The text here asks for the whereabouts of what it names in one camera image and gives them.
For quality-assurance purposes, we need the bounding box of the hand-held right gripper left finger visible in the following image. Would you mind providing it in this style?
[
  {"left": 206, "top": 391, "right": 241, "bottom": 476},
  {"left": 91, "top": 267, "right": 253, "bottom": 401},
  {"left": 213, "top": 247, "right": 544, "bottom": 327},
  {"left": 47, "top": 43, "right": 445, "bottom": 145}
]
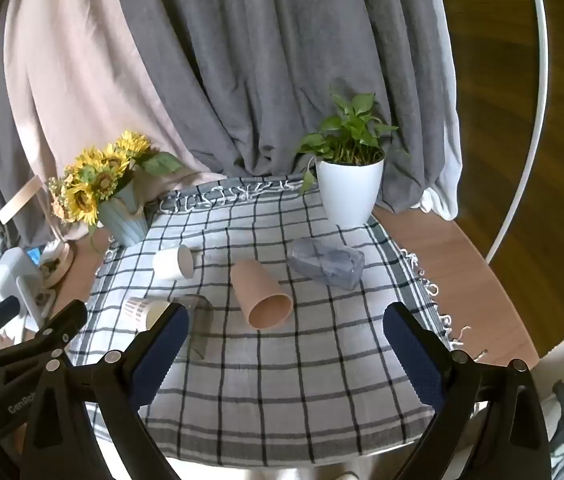
[{"left": 21, "top": 304, "right": 190, "bottom": 480}]

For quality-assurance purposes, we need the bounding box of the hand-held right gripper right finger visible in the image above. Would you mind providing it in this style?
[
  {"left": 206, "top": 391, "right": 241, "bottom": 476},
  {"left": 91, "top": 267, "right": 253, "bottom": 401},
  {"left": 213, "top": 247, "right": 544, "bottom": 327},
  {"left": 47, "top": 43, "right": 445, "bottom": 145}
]
[{"left": 382, "top": 301, "right": 553, "bottom": 480}]

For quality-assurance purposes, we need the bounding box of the clear glass cup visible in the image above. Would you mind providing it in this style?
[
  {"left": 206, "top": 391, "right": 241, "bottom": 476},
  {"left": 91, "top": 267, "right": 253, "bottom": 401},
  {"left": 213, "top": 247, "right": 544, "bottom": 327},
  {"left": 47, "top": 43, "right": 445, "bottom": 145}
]
[{"left": 174, "top": 294, "right": 213, "bottom": 361}]

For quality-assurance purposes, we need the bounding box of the striped paper cup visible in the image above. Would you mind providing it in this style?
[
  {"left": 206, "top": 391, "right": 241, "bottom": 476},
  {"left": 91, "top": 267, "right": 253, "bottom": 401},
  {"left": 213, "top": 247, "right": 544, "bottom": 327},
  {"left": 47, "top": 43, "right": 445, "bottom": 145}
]
[{"left": 123, "top": 296, "right": 173, "bottom": 332}]

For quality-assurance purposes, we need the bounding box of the white cup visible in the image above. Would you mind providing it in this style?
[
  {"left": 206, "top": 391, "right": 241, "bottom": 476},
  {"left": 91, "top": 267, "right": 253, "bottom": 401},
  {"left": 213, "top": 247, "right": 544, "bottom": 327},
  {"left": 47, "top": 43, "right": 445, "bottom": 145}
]
[{"left": 152, "top": 245, "right": 195, "bottom": 281}]

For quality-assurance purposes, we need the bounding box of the tan plastic cup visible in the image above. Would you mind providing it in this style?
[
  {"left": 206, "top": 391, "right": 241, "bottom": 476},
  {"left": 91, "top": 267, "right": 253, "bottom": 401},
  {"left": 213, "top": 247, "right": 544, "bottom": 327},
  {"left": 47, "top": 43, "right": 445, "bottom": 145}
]
[{"left": 232, "top": 259, "right": 294, "bottom": 330}]

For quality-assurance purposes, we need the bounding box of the white appliance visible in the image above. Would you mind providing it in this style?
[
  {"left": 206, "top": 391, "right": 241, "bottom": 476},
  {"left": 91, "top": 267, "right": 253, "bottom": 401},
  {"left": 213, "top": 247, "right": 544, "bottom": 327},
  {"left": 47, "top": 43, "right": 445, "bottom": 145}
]
[{"left": 0, "top": 247, "right": 55, "bottom": 331}]

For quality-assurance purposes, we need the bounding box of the round wooden tray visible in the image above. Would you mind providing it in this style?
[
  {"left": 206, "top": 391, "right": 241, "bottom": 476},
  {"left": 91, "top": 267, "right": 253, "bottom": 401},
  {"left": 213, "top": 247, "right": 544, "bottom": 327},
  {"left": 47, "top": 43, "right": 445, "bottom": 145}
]
[{"left": 37, "top": 240, "right": 75, "bottom": 289}]

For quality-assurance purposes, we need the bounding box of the wooden strip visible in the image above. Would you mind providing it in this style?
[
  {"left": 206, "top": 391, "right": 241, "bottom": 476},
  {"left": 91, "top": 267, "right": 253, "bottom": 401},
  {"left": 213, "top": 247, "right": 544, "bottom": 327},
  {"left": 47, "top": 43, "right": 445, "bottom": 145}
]
[{"left": 0, "top": 176, "right": 43, "bottom": 222}]

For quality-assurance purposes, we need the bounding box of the blue-grey ribbed vase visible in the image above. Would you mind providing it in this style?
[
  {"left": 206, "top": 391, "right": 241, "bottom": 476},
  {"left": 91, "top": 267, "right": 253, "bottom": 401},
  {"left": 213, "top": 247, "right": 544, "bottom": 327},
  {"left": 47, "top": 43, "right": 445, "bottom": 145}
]
[{"left": 97, "top": 180, "right": 150, "bottom": 248}]

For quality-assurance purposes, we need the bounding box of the checked fringed tablecloth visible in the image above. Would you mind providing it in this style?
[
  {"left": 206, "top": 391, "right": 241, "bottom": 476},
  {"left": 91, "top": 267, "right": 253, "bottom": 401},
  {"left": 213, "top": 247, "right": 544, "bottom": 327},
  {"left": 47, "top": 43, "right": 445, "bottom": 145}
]
[{"left": 69, "top": 175, "right": 473, "bottom": 466}]

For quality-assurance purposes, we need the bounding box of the grey translucent tumbler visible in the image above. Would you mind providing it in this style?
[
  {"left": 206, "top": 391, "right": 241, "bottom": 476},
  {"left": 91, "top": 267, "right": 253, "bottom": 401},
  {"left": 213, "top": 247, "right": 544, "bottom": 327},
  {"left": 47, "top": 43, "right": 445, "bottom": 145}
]
[{"left": 286, "top": 237, "right": 366, "bottom": 290}]

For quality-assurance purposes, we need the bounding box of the sunflower bouquet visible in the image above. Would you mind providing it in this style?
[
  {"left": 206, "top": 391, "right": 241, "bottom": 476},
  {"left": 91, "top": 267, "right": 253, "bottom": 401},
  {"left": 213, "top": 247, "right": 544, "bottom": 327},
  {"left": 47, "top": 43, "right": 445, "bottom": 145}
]
[{"left": 47, "top": 131, "right": 185, "bottom": 227}]

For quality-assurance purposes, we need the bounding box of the green plant in white pot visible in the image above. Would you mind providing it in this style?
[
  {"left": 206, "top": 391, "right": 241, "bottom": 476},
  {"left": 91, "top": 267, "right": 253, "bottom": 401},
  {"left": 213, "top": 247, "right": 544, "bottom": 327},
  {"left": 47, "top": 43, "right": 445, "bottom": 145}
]
[{"left": 294, "top": 87, "right": 400, "bottom": 227}]

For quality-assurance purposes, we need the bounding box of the white curtain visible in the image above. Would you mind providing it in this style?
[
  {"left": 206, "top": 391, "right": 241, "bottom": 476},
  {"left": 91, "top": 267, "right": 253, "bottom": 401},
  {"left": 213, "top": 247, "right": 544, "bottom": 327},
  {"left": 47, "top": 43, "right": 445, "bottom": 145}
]
[{"left": 416, "top": 0, "right": 464, "bottom": 221}]

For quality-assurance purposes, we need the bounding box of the beige curtain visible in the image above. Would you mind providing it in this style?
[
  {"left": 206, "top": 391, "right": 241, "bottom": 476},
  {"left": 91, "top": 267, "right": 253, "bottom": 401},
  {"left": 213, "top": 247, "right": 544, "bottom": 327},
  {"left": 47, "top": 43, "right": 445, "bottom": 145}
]
[{"left": 4, "top": 0, "right": 228, "bottom": 241}]

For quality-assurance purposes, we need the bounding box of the white hoop tube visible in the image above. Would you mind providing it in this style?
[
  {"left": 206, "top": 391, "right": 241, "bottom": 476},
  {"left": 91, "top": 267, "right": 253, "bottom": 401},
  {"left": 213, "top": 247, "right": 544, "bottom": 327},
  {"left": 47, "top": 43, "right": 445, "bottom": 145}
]
[{"left": 484, "top": 0, "right": 549, "bottom": 266}]

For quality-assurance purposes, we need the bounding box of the grey curtain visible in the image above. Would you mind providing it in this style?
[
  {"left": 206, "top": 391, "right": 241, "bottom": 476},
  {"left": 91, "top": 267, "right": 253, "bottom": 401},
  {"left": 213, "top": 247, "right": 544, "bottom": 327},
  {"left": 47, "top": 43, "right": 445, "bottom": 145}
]
[{"left": 0, "top": 0, "right": 463, "bottom": 261}]

